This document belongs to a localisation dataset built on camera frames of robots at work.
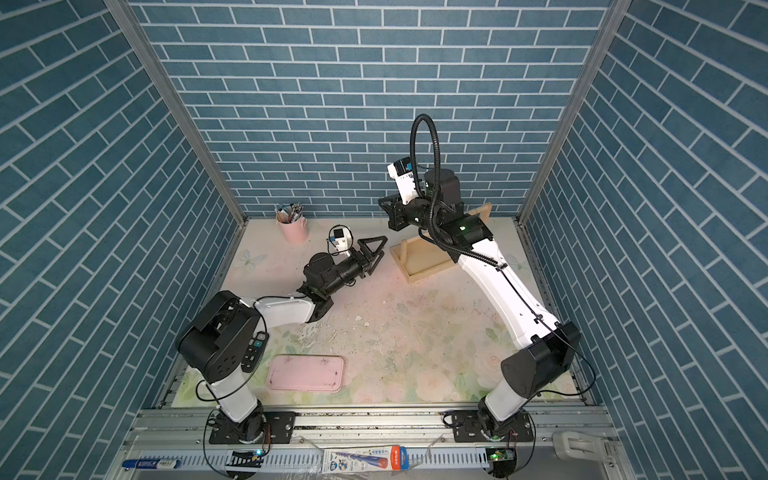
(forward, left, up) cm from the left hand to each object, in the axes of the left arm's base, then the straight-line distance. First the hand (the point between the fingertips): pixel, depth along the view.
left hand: (393, 250), depth 79 cm
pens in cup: (+28, +38, -14) cm, 49 cm away
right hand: (+3, +3, +15) cm, 15 cm away
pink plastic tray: (-24, +23, -23) cm, 41 cm away
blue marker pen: (-45, +55, -25) cm, 75 cm away
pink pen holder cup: (+25, +37, -20) cm, 49 cm away
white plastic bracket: (-42, -44, -21) cm, 64 cm away
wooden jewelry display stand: (+14, -10, -21) cm, 27 cm away
